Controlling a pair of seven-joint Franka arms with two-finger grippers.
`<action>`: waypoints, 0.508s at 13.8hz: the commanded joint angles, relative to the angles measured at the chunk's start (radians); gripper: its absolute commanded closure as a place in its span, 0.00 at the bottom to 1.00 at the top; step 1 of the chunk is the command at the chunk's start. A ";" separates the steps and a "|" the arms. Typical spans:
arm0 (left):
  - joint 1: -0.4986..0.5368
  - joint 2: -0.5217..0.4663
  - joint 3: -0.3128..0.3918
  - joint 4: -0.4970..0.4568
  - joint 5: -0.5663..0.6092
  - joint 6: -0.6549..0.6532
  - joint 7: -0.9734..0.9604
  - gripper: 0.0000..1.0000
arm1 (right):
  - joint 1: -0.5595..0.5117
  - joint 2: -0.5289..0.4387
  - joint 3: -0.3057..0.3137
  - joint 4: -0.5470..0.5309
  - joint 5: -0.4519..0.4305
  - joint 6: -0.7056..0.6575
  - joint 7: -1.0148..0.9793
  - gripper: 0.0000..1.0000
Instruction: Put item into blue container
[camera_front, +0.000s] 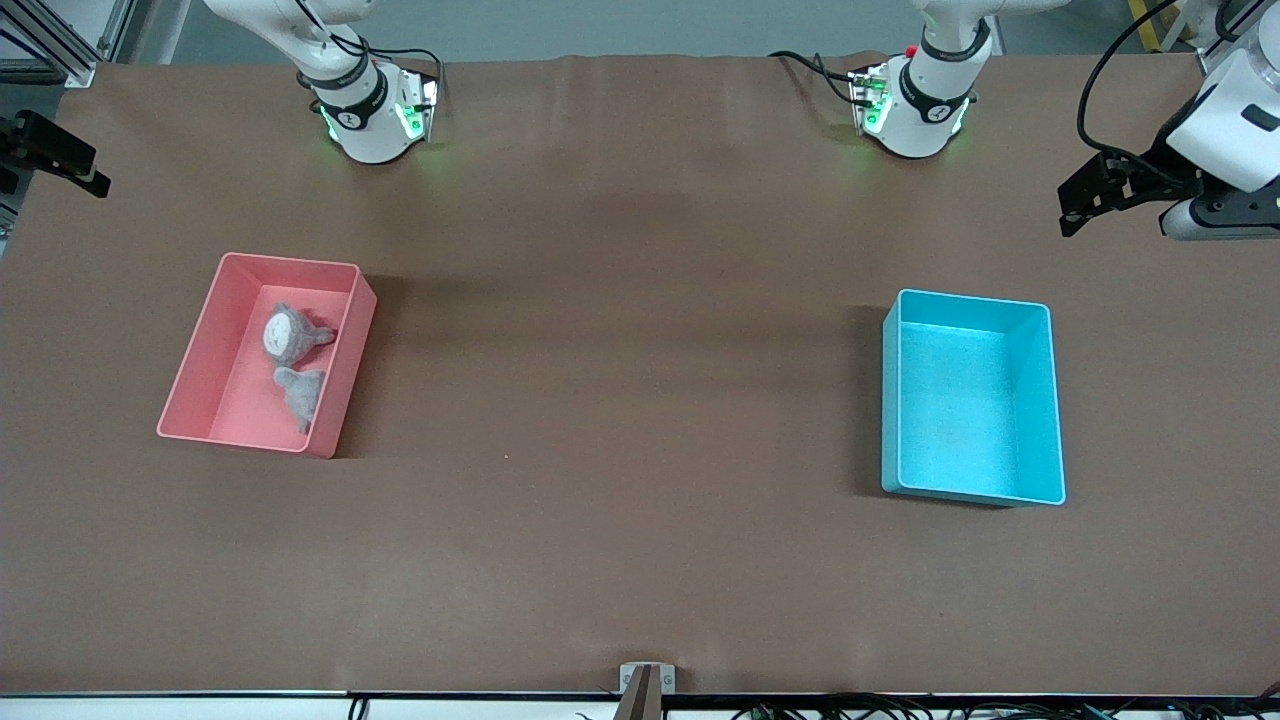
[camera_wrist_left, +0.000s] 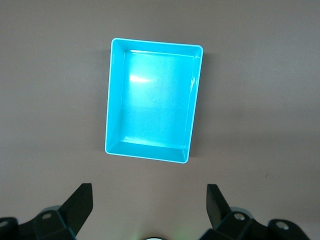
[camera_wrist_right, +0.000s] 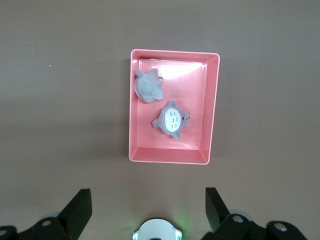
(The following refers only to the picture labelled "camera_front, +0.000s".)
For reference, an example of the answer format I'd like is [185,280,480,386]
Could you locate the aluminium frame profile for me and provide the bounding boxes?
[0,0,137,87]
[1160,0,1251,77]

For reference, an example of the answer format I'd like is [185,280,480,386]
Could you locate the silver base connector plate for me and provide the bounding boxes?
[398,68,441,143]
[848,62,893,136]

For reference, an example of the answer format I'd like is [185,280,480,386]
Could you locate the black base cable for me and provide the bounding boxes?
[768,50,861,106]
[375,46,444,89]

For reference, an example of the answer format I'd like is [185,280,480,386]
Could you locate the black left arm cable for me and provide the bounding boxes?
[1076,0,1183,166]

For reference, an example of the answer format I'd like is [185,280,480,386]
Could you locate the silver bracket with brown post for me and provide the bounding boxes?
[615,662,677,720]

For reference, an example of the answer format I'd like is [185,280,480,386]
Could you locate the grey plush toy white belly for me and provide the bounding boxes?
[262,303,338,367]

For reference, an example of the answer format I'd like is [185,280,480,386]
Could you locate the pink plastic box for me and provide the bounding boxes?
[157,252,379,459]

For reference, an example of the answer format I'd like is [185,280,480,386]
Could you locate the white table edge rail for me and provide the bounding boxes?
[0,692,1280,720]

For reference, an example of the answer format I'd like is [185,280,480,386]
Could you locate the blue plastic box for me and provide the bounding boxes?
[881,289,1067,508]

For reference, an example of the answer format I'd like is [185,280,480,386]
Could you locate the grey plush toy with keyring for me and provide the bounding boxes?
[273,367,328,435]

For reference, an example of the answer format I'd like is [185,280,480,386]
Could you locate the brown table mat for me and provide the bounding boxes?
[0,50,1280,696]

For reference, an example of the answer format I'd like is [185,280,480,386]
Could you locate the black cable bundle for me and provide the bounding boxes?
[730,693,1280,720]

